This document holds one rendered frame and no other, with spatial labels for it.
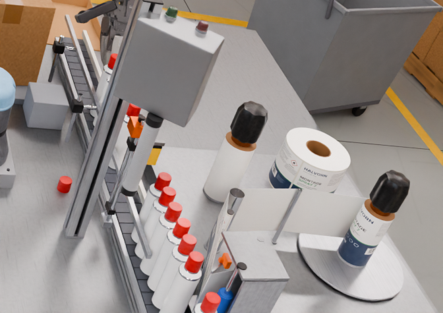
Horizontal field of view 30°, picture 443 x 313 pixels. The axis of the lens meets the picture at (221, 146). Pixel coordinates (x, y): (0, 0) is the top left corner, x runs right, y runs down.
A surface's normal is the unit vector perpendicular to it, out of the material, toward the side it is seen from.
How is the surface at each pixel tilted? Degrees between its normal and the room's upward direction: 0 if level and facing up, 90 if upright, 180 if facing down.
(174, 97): 90
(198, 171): 0
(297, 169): 90
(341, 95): 93
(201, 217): 0
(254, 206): 90
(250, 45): 0
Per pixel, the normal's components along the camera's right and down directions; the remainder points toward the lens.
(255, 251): 0.33, -0.78
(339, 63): 0.57, 0.65
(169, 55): -0.26, 0.47
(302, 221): 0.21, 0.61
